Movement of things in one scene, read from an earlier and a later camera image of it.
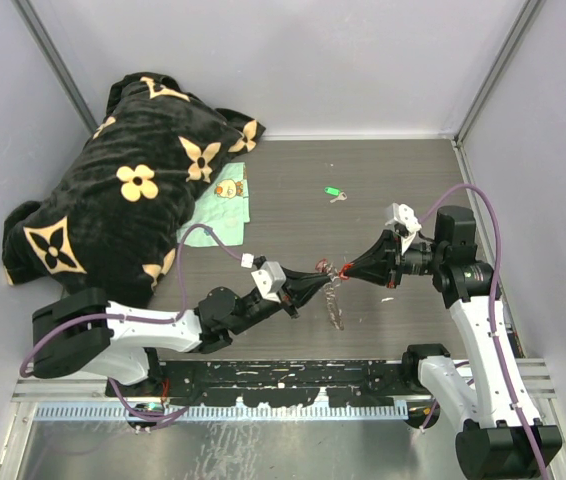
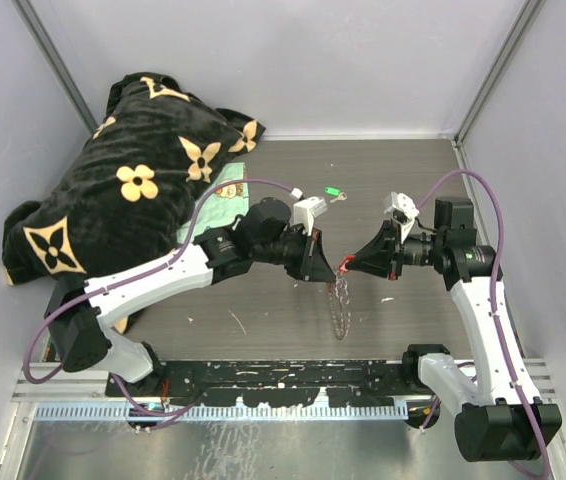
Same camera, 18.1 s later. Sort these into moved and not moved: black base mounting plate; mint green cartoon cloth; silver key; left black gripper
Moved: left black gripper
Not moved: silver key; mint green cartoon cloth; black base mounting plate
